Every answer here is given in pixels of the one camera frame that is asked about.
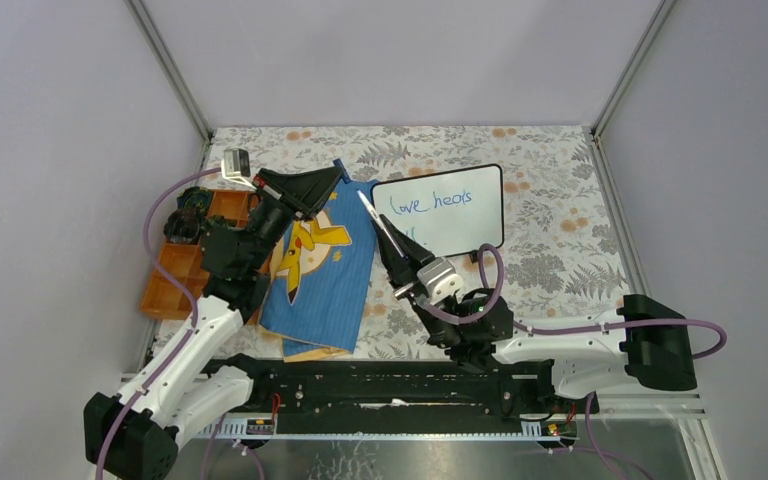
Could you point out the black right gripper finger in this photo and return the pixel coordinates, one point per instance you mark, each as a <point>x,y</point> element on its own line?
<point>382,244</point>
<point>415,253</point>

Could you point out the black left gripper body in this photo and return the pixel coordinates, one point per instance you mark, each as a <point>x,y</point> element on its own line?
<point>267,192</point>

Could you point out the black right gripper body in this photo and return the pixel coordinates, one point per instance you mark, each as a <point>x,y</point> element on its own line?
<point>414,286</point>

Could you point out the black framed whiteboard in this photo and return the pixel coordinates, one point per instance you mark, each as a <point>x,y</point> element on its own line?
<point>448,213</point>

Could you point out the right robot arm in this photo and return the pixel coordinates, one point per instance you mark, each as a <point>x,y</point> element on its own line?
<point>642,341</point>

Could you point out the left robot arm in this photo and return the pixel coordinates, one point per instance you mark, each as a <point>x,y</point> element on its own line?
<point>139,432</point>

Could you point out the dark rolled fabric middle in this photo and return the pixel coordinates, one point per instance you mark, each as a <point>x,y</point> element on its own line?
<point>216,222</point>

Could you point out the dark rolled fabric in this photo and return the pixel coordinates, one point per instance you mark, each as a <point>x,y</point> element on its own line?
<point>183,227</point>
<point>216,222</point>
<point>195,198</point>

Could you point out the dark rolled fabric top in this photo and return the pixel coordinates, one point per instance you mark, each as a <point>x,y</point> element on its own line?
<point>195,198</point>

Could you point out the blue pikachu cloth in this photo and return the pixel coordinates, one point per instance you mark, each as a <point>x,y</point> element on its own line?
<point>320,273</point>

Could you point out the dark rolled fabric left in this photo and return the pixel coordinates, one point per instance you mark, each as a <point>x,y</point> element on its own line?
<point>183,227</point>

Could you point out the wooden compartment tray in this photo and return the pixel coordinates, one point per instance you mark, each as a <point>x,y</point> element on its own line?
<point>169,300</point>

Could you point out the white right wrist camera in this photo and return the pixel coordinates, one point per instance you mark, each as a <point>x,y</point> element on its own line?
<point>453,282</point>

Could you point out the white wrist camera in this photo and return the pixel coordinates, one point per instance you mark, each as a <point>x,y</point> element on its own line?
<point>453,282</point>
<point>237,164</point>

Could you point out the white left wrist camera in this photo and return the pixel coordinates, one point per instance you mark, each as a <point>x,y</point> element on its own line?
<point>237,164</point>

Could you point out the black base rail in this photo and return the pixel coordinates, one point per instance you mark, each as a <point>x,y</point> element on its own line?
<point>400,397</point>

